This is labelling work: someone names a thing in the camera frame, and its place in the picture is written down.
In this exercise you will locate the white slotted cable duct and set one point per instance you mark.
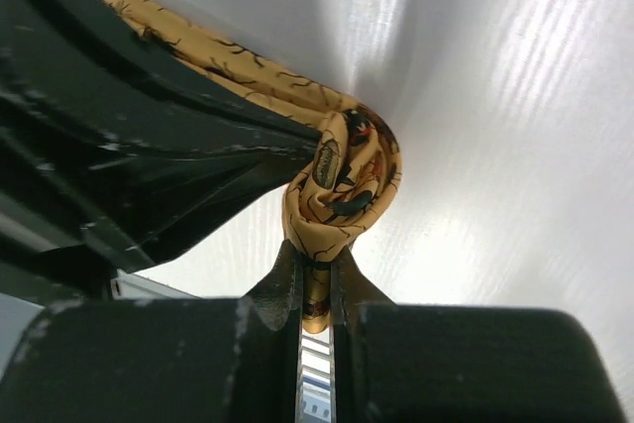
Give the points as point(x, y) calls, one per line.
point(315, 403)

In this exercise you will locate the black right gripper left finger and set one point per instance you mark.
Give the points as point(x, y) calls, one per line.
point(163, 360)

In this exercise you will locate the yellow beetle print tie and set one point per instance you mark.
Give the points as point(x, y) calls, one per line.
point(356, 169)

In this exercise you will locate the aluminium mounting rail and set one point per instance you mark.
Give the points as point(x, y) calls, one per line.
point(132, 286)

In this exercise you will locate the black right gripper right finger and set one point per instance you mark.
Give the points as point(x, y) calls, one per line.
point(453, 363)

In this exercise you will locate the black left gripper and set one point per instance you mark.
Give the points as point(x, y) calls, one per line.
point(114, 155)

